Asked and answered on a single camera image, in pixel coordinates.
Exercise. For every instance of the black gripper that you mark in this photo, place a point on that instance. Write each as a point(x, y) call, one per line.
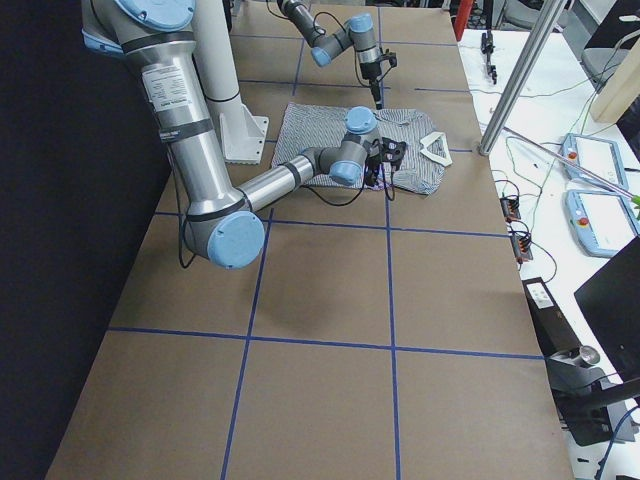
point(373, 165)
point(370, 77)

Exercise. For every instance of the striped polo shirt white collar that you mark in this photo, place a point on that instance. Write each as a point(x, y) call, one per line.
point(339, 140)

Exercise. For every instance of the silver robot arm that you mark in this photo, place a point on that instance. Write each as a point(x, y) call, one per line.
point(181, 52)
point(357, 33)

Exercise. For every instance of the black tripod stick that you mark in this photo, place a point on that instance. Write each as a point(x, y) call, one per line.
point(487, 49)

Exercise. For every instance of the orange black connector board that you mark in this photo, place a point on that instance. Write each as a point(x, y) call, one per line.
point(510, 208)

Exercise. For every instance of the upper blue teach pendant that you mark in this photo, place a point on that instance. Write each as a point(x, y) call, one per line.
point(601, 156)

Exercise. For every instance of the blue teach pendant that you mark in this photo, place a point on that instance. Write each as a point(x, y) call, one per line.
point(601, 156)
point(603, 222)

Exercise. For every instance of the lower blue teach pendant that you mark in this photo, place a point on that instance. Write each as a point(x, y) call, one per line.
point(603, 222)

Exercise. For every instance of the black box with white label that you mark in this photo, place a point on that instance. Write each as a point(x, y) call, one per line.
point(553, 331)

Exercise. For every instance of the metal rod with white hook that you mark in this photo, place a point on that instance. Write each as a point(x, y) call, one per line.
point(574, 165)

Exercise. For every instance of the black monitor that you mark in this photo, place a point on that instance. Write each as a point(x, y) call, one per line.
point(609, 302)

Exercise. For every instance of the black desk stand with knob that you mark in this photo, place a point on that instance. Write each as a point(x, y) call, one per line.
point(592, 406)

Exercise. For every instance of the white camera mast with base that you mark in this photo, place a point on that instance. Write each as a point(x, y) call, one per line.
point(241, 134)

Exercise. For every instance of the aluminium frame post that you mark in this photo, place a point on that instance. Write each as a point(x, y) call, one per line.
point(533, 46)

